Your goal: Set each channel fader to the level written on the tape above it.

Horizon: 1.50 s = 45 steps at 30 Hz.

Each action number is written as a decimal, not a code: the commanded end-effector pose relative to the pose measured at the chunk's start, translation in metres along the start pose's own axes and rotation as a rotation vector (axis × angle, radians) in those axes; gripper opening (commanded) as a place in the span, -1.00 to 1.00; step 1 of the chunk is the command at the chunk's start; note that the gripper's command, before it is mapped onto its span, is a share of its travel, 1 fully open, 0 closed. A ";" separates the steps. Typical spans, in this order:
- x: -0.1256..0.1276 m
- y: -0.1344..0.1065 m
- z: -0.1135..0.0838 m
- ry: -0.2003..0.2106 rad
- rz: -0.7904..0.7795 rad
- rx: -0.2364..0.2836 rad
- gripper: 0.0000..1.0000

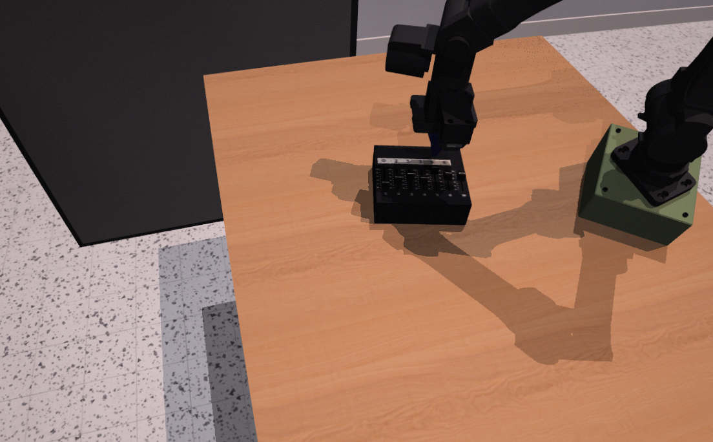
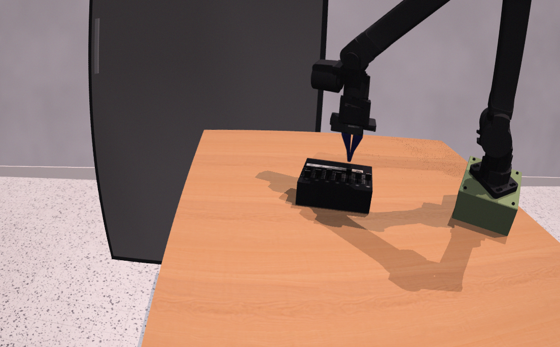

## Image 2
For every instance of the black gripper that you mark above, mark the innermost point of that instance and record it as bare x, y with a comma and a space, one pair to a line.
338, 126

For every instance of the black lighting desk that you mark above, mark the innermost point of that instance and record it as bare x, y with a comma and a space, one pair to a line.
335, 185

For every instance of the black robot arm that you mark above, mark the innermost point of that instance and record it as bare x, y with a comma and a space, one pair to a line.
494, 171

